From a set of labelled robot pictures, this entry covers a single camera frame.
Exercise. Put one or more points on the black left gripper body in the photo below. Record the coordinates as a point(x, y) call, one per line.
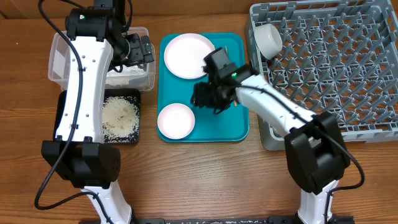
point(137, 55)

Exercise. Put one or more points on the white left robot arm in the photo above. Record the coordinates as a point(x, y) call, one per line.
point(98, 40)

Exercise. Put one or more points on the black food waste tray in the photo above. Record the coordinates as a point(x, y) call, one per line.
point(124, 93)

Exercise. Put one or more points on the right wooden chopstick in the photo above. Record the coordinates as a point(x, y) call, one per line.
point(226, 49)

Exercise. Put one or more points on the clear plastic waste bin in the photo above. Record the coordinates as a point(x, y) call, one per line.
point(93, 54)

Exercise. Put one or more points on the grey dishwasher rack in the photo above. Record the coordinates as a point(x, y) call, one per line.
point(337, 56)

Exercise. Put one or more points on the white crumpled tissue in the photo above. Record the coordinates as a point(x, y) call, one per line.
point(123, 78)

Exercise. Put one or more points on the grey bowl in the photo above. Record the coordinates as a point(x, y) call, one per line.
point(268, 40)

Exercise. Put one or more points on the large white plate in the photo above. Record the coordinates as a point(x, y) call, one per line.
point(184, 55)

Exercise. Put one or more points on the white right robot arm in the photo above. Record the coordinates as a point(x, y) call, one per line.
point(315, 150)

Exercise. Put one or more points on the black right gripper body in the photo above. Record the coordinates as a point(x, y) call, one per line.
point(208, 98)

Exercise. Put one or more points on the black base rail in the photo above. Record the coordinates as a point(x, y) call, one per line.
point(271, 220)

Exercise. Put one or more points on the spilled rice pile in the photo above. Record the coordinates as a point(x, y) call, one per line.
point(120, 117)

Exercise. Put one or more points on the small white rice plate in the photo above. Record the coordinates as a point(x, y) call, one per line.
point(176, 121)

